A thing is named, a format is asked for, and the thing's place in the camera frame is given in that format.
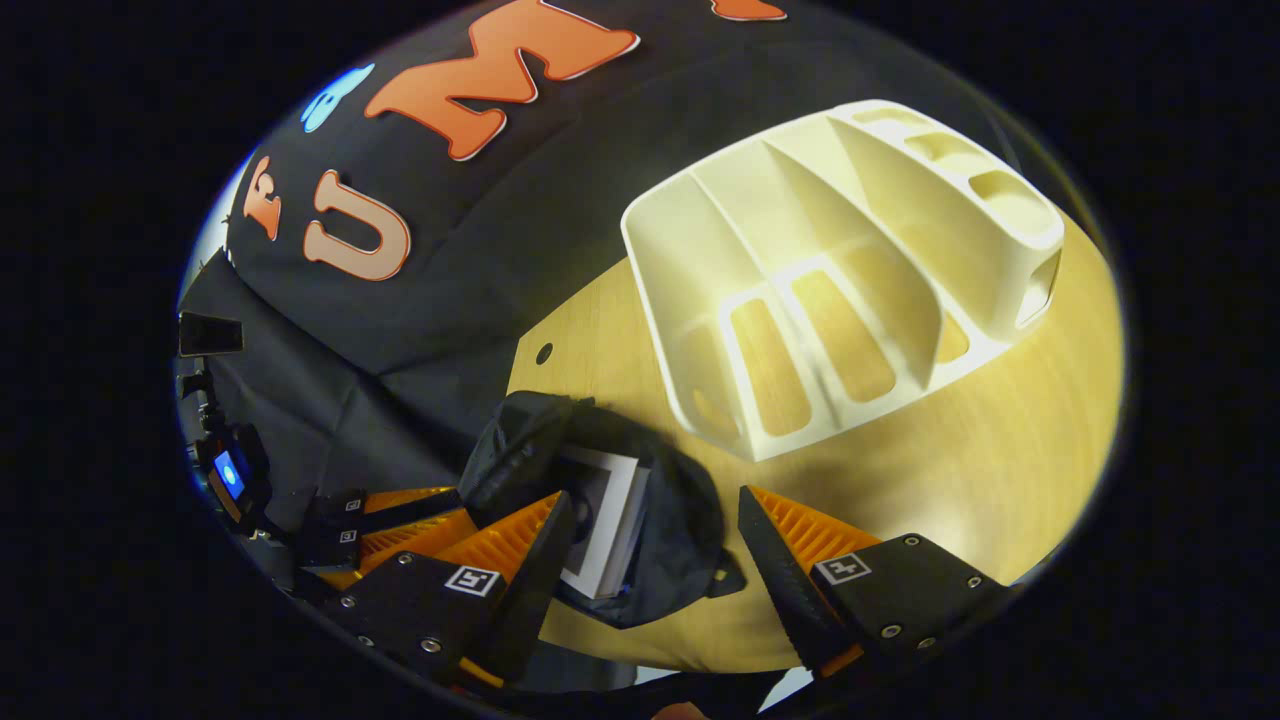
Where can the black backdrop cloth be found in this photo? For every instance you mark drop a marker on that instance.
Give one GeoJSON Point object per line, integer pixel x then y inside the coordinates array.
{"type": "Point", "coordinates": [480, 260]}

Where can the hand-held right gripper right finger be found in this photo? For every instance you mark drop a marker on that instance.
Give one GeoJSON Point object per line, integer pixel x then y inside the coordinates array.
{"type": "Point", "coordinates": [780, 585]}

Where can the black schoolbag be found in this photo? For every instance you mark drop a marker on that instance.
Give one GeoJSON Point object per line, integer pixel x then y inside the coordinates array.
{"type": "Point", "coordinates": [680, 520]}

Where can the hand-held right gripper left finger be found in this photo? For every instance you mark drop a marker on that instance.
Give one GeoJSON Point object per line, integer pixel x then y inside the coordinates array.
{"type": "Point", "coordinates": [535, 590]}

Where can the white plastic bookshelf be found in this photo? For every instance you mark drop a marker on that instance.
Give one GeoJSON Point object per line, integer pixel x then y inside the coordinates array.
{"type": "Point", "coordinates": [700, 250]}

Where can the grey portrait cover book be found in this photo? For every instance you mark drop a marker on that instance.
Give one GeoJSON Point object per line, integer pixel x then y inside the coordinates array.
{"type": "Point", "coordinates": [610, 500]}

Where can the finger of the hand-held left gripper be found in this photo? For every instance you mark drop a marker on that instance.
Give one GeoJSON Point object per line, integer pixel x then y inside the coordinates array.
{"type": "Point", "coordinates": [400, 535]}
{"type": "Point", "coordinates": [400, 497]}

